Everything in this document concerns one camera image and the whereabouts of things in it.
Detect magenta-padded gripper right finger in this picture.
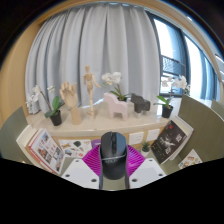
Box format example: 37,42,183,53
125,146,167,190

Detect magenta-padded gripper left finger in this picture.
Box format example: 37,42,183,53
61,148,103,190

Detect dark grey computer mouse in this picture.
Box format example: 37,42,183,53
98,131,129,182

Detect small succulent in white pot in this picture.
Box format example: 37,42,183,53
139,140,152,158

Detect white sticker sheet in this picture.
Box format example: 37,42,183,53
58,139,93,159

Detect purple round number sign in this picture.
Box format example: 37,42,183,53
90,139,102,150

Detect black-covered book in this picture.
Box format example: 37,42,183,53
150,119,189,165

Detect red-spined photo cover book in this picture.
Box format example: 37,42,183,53
25,128,65,175

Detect colourful sticker sheet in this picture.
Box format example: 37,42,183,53
177,148,203,170

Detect white-covered leaning books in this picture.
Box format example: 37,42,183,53
169,114,195,162

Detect white orchid in black pot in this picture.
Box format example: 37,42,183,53
100,71,133,102
25,84,65,127
153,74,190,119

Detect cream-covered book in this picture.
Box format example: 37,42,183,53
15,124,39,158

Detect dark grey horse figure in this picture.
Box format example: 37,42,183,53
130,93,152,116

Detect grey-green desk divider panel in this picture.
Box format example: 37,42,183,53
178,94,224,164
0,106,29,159

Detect pink horse figure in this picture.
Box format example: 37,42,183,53
103,92,130,122

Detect wooden hand model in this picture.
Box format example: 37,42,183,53
59,81,83,126

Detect wooden mannequin figure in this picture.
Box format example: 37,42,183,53
82,64,102,118

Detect dark-framed window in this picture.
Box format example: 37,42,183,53
146,11,224,104

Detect grey curtain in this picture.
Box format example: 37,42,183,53
24,2,162,116

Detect white wall socket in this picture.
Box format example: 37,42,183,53
146,128,161,143
128,131,145,146

